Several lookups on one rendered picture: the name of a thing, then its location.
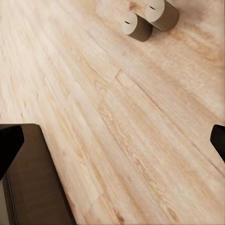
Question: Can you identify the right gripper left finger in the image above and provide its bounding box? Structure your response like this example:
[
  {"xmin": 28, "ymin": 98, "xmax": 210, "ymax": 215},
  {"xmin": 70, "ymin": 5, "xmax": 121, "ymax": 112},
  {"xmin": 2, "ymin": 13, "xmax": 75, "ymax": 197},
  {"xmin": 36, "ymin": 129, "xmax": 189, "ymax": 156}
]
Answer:
[{"xmin": 0, "ymin": 125, "xmax": 24, "ymax": 181}]

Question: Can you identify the pillar candle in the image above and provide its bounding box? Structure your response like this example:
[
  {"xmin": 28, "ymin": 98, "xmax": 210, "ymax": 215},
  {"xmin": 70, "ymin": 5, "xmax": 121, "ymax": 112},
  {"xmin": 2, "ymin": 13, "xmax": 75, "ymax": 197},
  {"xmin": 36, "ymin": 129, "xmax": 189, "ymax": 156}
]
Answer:
[
  {"xmin": 146, "ymin": 0, "xmax": 180, "ymax": 31},
  {"xmin": 123, "ymin": 13, "xmax": 152, "ymax": 42}
]

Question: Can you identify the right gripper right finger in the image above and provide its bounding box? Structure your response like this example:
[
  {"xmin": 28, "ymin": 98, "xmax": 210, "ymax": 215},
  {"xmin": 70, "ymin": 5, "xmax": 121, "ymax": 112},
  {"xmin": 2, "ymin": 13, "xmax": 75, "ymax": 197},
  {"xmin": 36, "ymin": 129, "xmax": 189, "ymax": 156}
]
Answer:
[{"xmin": 210, "ymin": 124, "xmax": 225, "ymax": 162}]

